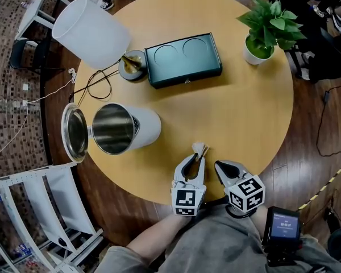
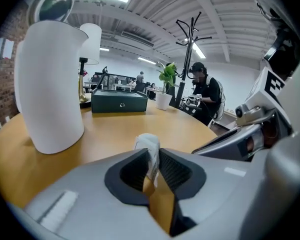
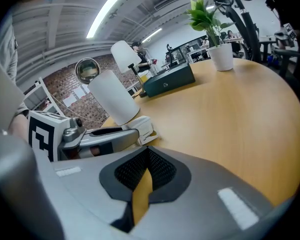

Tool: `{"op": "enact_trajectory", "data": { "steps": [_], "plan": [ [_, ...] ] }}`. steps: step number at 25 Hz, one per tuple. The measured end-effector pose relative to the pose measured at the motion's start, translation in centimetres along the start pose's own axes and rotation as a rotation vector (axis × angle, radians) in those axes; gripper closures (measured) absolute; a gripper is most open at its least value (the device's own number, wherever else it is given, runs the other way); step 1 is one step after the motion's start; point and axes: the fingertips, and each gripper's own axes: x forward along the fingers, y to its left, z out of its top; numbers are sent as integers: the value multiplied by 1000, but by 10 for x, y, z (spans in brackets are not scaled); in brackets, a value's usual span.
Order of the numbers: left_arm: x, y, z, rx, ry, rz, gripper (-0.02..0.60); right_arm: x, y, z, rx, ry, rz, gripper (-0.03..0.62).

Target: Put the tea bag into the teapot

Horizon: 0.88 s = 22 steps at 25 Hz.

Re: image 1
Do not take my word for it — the yellow black striped tape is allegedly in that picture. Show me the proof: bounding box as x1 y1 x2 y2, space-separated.
297 151 341 210

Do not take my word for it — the person's grey clothing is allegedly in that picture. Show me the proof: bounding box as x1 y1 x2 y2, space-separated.
95 202 341 273

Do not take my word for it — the white charging cable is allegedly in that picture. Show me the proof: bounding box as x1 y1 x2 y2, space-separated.
0 68 78 165

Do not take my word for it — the person's left forearm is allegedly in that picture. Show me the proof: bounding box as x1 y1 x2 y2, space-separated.
124 208 194 256

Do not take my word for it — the dark green rectangular box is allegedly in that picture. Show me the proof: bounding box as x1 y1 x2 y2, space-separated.
143 32 223 90

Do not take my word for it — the black lamp cable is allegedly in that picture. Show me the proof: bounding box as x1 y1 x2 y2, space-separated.
69 68 123 105

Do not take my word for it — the green plant in white pot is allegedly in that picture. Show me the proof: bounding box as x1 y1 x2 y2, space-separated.
236 0 307 66

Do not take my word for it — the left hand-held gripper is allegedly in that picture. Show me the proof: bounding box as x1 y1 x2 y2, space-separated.
170 153 207 217

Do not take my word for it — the black floor cable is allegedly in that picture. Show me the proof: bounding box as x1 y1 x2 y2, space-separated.
316 82 341 158

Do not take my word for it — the white tea bag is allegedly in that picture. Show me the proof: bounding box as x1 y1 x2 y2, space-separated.
191 142 210 162

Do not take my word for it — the white steel-lined teapot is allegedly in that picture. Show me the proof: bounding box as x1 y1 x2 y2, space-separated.
60 102 163 164

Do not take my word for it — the white shade table lamp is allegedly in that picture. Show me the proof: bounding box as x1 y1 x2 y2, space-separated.
51 0 147 82

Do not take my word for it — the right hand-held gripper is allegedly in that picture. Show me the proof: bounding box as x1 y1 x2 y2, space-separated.
214 160 267 218

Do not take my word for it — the black wrist-mounted screen device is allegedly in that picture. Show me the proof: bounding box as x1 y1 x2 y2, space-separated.
261 206 302 267

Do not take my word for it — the black chair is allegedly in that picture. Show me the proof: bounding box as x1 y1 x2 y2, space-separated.
9 38 66 75

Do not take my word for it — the white metal shelf rack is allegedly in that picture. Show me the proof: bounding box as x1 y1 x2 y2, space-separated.
0 162 105 273

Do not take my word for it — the white side table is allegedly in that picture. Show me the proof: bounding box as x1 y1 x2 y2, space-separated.
15 0 72 48

